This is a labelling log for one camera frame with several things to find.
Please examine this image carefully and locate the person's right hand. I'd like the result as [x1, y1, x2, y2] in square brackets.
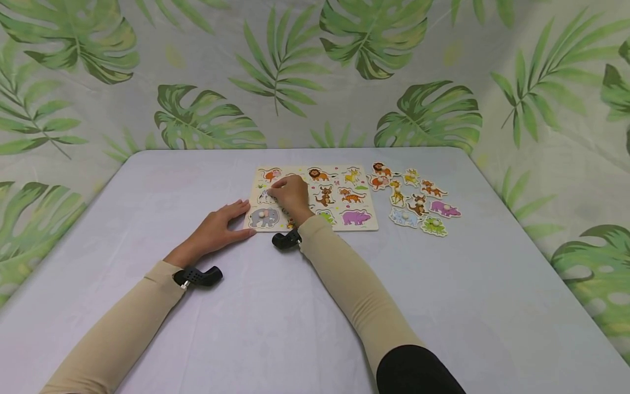
[268, 175, 316, 227]

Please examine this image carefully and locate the wooden animal puzzle board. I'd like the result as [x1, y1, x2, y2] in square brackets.
[244, 165, 380, 233]

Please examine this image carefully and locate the grey elephant puzzle piece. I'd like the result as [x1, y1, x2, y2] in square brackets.
[248, 206, 281, 230]

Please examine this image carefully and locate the black wrist band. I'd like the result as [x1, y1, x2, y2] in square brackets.
[172, 265, 224, 289]
[271, 228, 302, 251]

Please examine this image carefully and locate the person's right forearm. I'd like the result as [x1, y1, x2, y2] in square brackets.
[296, 215, 466, 394]

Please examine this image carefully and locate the person's left hand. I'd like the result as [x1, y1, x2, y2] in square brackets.
[164, 199, 257, 269]

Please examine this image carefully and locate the person's left forearm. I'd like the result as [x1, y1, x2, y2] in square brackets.
[39, 254, 188, 394]

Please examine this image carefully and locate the group of loose animal pieces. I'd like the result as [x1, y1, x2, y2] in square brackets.
[367, 161, 463, 238]

